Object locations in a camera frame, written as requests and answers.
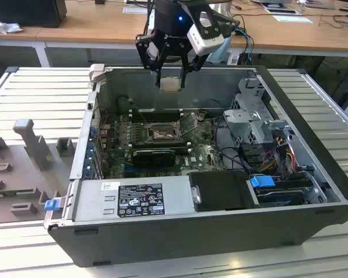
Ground orange yellow wire bundle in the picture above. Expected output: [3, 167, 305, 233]
[260, 146, 297, 172]

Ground black plastic shroud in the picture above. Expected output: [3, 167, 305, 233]
[188, 170, 262, 212]

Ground thin wire locking lever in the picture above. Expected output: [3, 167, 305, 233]
[136, 107, 151, 130]
[175, 111, 194, 124]

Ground black open PC case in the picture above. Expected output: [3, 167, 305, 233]
[43, 63, 348, 269]

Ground black power supply label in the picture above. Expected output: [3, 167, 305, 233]
[117, 182, 165, 218]

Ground black round component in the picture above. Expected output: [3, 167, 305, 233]
[116, 96, 132, 112]

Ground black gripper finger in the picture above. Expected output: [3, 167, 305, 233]
[169, 40, 206, 89]
[135, 34, 168, 87]

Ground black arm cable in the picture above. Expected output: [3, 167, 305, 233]
[143, 0, 157, 35]

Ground CPU socket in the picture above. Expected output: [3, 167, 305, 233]
[144, 123, 182, 142]

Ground pale paper sheet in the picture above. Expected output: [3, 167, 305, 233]
[272, 14, 313, 24]
[123, 5, 156, 14]

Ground metal socket cover frame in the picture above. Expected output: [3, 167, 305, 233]
[176, 109, 206, 137]

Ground small white sticker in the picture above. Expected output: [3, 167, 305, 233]
[100, 181, 121, 192]

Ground black RAM slot bank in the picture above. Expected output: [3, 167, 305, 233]
[129, 107, 184, 122]
[132, 138, 191, 153]

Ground black box on desk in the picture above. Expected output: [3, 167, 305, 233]
[0, 0, 67, 28]

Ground wooden desk white frame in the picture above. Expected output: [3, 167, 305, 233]
[0, 0, 348, 69]

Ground green RAM stick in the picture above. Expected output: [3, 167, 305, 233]
[0, 190, 35, 200]

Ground black graphics card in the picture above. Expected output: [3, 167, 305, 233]
[132, 149, 176, 169]

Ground grey parts rack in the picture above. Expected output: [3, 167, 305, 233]
[0, 118, 78, 224]

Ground blue cable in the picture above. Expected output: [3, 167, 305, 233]
[234, 27, 255, 63]

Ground grey case corner latch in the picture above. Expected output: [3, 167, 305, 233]
[88, 64, 106, 87]

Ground silver square CPU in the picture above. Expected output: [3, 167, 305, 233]
[159, 76, 182, 93]

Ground small white box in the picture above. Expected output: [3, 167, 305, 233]
[227, 47, 240, 66]

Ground silver metal drive cage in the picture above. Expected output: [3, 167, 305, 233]
[223, 76, 296, 145]

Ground black hard disk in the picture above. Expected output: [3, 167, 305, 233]
[256, 188, 305, 208]

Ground silver hinge bracket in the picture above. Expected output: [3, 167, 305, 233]
[191, 186, 202, 204]

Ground black internal cable bundle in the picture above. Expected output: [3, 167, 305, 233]
[213, 115, 252, 174]

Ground green motherboard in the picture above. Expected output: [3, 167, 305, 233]
[100, 111, 230, 179]

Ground black desk cables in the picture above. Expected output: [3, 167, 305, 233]
[318, 11, 348, 30]

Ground blue disk carrier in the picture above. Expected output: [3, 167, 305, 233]
[249, 173, 276, 197]

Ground crumpled white paper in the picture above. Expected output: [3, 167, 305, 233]
[0, 16, 24, 35]

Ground silver power supply unit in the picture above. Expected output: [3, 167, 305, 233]
[72, 175, 197, 222]

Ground dark flat tablet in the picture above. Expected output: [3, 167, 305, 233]
[263, 8, 301, 14]

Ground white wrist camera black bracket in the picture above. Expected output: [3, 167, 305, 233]
[187, 10, 224, 57]

